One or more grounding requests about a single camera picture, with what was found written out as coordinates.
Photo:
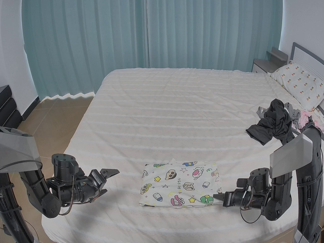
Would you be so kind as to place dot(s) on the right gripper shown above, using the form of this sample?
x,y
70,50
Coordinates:
x,y
238,199

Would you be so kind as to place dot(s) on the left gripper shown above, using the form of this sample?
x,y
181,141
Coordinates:
x,y
91,188

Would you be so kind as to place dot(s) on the white printed pyjama top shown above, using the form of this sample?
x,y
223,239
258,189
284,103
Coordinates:
x,y
177,183

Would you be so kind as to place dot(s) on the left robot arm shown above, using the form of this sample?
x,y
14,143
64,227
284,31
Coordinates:
x,y
30,194

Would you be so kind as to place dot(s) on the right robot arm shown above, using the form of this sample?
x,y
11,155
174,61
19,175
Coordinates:
x,y
308,186

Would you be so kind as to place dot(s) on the bed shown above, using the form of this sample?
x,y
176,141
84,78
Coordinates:
x,y
177,110

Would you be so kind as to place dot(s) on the black garment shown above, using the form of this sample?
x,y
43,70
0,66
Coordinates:
x,y
276,123

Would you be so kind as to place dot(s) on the grey garment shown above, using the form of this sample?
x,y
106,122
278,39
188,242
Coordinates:
x,y
295,115

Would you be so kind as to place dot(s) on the pink garment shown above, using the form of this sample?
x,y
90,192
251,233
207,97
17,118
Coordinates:
x,y
305,118

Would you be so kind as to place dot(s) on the dark grey chest of drawers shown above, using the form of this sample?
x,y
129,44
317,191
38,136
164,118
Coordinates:
x,y
10,110

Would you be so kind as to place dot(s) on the white printed pillow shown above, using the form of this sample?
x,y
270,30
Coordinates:
x,y
298,85

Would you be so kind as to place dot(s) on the grey bedside table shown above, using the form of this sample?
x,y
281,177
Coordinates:
x,y
263,66

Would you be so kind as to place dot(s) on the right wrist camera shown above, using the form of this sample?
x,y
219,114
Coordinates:
x,y
243,185

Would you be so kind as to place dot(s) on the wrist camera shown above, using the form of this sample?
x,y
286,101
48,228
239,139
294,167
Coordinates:
x,y
81,172
243,185

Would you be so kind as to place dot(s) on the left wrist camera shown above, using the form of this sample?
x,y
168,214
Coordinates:
x,y
81,172

